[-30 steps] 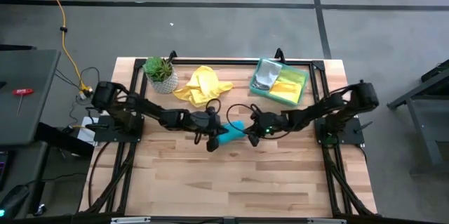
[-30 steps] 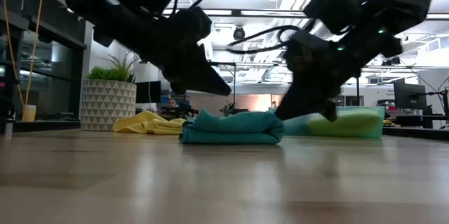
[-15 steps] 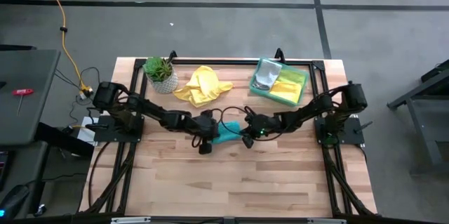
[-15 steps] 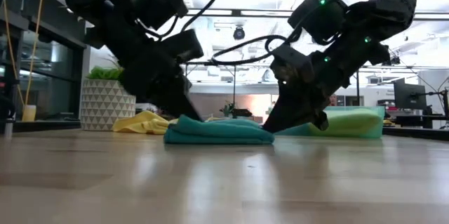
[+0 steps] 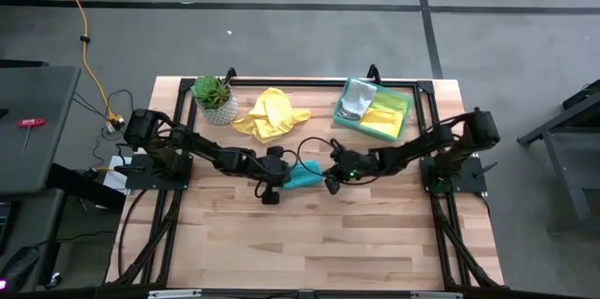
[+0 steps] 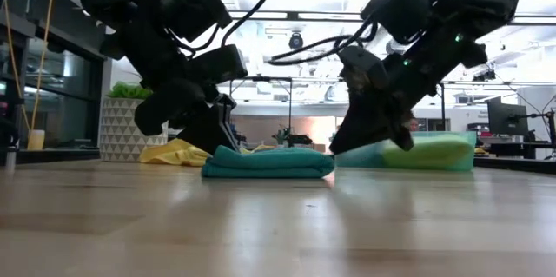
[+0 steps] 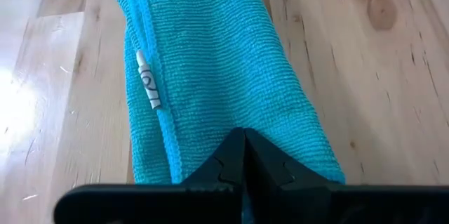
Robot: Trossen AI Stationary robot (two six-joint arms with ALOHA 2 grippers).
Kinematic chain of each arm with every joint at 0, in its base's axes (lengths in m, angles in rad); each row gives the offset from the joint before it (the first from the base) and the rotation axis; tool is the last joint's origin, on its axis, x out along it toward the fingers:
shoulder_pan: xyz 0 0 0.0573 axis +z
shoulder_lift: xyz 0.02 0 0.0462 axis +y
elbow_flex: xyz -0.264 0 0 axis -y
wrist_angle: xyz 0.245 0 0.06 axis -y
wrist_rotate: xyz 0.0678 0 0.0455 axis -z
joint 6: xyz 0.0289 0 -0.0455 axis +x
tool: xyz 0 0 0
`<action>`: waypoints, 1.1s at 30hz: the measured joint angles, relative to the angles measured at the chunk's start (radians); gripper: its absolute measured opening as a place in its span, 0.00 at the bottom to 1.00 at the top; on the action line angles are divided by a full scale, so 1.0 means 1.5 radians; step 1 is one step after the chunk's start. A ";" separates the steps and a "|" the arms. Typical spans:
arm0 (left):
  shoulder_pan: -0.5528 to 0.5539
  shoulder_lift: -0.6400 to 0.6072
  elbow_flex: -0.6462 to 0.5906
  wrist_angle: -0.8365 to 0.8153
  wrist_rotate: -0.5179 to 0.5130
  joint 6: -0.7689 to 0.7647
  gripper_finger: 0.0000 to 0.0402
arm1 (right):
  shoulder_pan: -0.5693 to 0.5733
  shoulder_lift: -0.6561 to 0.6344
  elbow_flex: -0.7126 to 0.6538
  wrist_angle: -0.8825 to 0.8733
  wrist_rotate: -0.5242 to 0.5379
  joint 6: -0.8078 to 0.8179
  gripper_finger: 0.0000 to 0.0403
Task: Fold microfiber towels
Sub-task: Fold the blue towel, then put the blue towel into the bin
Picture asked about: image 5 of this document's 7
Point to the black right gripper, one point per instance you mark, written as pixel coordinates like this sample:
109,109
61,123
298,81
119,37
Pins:
354,165

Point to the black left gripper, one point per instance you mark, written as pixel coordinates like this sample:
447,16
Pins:
272,168

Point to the teal microfiber towel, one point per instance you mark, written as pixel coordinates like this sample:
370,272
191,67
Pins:
304,177

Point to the translucent teal plastic bin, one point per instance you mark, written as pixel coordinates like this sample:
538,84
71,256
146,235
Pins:
344,124

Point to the yellow microfiber towel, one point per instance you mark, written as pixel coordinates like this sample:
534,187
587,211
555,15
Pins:
382,123
272,114

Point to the grey waffle-weave towel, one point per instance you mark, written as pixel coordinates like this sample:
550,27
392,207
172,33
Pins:
358,97

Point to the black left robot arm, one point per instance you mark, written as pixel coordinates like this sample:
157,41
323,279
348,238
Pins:
201,149

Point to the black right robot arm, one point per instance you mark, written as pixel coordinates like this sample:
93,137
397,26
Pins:
412,149

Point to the succulent in patterned white pot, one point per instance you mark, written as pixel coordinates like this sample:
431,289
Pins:
220,111

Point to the white paper sheet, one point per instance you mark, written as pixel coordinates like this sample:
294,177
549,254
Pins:
111,182

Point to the black angled support bar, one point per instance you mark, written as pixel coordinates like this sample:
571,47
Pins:
84,186

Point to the black metal cart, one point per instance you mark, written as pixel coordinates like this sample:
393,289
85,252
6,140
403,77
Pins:
565,182

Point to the grey side table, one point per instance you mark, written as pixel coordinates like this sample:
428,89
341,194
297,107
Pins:
47,93

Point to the dark low desk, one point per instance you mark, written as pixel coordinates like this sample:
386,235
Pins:
33,214

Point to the black computer mouse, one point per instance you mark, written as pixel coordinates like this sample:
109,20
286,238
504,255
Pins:
19,266

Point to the black keyboard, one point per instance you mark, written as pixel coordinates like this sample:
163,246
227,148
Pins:
4,228

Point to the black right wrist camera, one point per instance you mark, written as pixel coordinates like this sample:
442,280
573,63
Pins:
332,186

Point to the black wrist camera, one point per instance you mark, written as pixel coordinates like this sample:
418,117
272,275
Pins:
332,186
270,196

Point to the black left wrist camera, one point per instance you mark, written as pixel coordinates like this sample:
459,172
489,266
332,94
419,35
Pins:
270,196

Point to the black aluminium table frame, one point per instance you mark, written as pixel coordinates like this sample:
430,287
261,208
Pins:
304,82

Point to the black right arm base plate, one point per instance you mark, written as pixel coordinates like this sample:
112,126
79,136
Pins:
473,182

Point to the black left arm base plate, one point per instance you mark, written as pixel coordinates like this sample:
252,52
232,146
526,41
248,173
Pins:
140,179

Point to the silver table bracket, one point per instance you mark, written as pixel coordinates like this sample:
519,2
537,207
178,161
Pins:
436,295
173,294

